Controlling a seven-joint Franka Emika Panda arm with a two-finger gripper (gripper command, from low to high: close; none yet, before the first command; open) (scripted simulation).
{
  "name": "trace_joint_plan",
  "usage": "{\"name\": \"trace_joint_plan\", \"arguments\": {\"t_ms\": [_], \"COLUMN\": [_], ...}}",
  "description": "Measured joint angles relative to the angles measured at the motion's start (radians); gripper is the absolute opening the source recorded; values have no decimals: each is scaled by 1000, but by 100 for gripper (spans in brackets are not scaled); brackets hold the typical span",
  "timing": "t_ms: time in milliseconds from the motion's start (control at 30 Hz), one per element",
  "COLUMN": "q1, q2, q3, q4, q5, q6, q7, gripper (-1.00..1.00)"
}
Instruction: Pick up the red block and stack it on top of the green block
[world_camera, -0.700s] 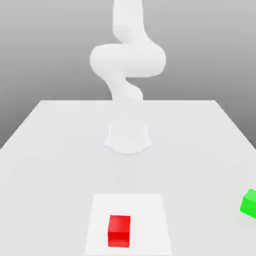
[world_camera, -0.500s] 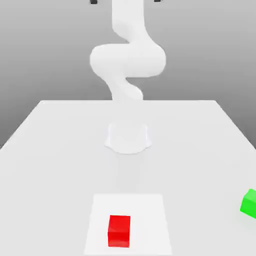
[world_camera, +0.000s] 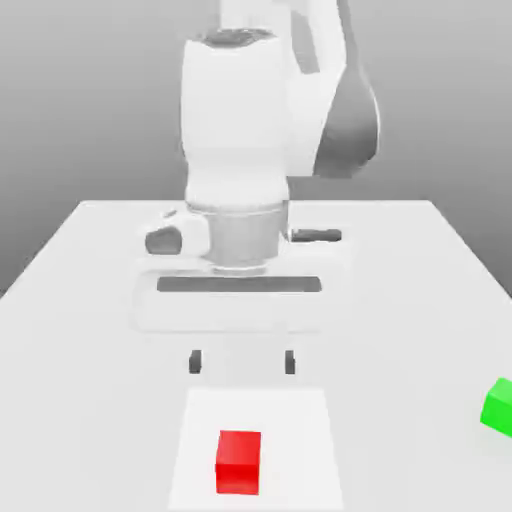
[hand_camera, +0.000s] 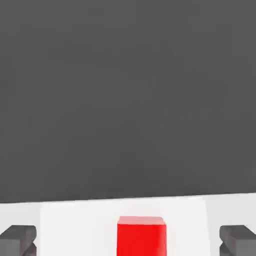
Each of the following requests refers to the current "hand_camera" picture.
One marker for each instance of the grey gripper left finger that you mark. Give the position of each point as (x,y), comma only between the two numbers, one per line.
(16,240)

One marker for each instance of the small red cube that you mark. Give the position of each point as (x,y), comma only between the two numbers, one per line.
(141,238)

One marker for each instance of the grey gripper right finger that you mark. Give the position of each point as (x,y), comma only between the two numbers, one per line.
(240,240)

